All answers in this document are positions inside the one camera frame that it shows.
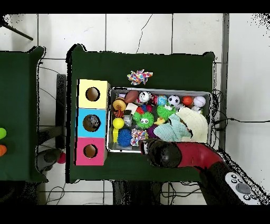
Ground polka dot cloth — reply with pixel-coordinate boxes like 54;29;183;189
127;69;153;86
130;128;149;146

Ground teal knitted cloth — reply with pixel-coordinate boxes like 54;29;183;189
153;114;192;142

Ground cream knitted cloth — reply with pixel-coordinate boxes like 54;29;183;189
176;107;209;143

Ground wooden box with three holes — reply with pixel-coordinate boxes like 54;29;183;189
73;79;111;166

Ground shallow clear mesh bin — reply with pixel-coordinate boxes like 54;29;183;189
106;86;213;156

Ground small blue spiky ball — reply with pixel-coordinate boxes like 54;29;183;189
117;128;132;147

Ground small green spiky ball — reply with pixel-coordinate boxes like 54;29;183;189
133;111;156;130

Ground green spiky ball with eyes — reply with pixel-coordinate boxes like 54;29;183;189
156;103;177;121

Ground wooden burger toy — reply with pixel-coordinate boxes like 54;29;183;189
112;97;127;112

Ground brown toy football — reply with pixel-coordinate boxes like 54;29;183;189
124;90;140;104

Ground black and white soccer ball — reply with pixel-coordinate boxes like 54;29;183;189
168;95;180;107

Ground smooth orange ball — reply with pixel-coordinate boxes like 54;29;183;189
181;95;194;107

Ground white baseball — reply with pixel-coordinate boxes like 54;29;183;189
193;95;207;108

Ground dark green table cloth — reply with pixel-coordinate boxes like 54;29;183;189
0;46;48;183
65;43;216;186

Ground black upright panel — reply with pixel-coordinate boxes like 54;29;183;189
55;73;67;150

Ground grey rounded object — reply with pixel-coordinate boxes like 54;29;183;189
36;148;62;172

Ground black rod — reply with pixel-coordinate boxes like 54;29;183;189
0;21;34;41

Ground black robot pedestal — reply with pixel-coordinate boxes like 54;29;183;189
112;180;163;205

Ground black cable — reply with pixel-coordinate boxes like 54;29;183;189
214;117;270;125

